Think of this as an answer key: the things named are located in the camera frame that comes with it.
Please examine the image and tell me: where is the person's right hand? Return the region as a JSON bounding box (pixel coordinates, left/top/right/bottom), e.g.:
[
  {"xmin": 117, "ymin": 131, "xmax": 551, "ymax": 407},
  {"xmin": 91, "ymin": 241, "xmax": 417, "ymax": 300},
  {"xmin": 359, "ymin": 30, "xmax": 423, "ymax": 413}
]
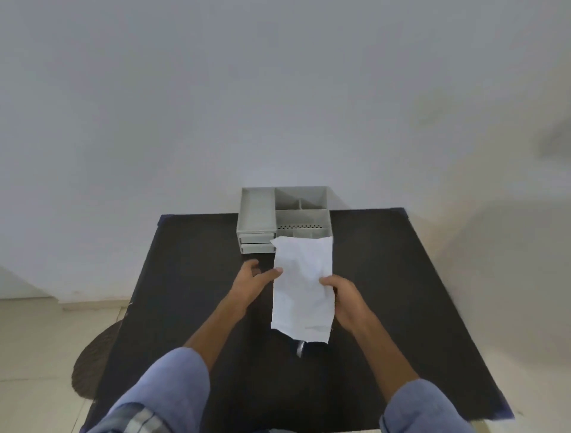
[{"xmin": 319, "ymin": 275, "xmax": 372, "ymax": 336}]

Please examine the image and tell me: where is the person's left hand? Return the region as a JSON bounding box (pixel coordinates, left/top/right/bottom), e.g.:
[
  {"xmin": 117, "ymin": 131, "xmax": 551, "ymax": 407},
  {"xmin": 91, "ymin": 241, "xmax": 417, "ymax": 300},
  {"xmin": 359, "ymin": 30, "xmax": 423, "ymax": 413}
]
[{"xmin": 228, "ymin": 259, "xmax": 284, "ymax": 314}]

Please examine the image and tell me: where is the white paper sheet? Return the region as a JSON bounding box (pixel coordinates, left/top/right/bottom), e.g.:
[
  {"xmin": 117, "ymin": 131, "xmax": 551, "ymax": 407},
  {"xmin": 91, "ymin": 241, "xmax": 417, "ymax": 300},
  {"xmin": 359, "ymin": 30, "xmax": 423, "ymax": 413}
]
[{"xmin": 270, "ymin": 236, "xmax": 335, "ymax": 344}]

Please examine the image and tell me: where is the person's left forearm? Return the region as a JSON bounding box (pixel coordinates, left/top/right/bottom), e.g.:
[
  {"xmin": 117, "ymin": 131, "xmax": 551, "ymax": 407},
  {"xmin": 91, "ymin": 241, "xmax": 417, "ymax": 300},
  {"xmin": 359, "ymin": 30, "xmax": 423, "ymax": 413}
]
[{"xmin": 87, "ymin": 291, "xmax": 250, "ymax": 433}]

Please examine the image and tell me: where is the person's right forearm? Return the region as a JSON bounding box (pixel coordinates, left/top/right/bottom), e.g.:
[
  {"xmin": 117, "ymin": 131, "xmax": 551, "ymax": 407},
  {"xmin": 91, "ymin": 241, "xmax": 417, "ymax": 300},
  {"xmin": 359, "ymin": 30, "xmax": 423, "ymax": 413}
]
[{"xmin": 349, "ymin": 312, "xmax": 477, "ymax": 433}]

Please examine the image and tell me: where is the grey plastic desk organizer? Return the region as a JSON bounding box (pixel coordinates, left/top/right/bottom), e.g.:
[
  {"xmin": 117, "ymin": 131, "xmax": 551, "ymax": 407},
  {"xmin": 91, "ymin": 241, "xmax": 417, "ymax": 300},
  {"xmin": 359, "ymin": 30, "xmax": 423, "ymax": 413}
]
[{"xmin": 236, "ymin": 186, "xmax": 335, "ymax": 255}]

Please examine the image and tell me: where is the dark brown round stool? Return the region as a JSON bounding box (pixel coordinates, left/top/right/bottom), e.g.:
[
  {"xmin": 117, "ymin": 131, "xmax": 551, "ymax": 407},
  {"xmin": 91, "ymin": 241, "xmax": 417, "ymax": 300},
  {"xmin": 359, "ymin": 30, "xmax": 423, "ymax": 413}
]
[{"xmin": 71, "ymin": 320, "xmax": 128, "ymax": 399}]

